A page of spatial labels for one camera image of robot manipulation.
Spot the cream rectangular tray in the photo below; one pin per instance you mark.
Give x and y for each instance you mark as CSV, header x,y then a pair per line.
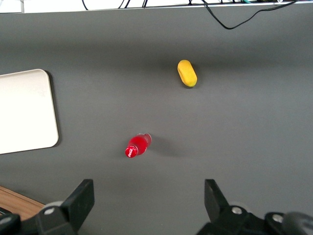
x,y
24,110

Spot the red soda bottle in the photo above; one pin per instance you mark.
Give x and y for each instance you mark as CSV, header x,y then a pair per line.
x,y
137,145

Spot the yellow sponge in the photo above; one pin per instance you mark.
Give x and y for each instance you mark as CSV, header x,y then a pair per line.
x,y
187,73

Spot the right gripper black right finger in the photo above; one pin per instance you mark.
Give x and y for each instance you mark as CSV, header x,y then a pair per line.
x,y
215,200

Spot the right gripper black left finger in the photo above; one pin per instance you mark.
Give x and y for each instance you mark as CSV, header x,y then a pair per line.
x,y
78,200

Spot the wooden two-drawer cabinet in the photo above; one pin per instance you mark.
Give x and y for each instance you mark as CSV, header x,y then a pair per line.
x,y
17,202

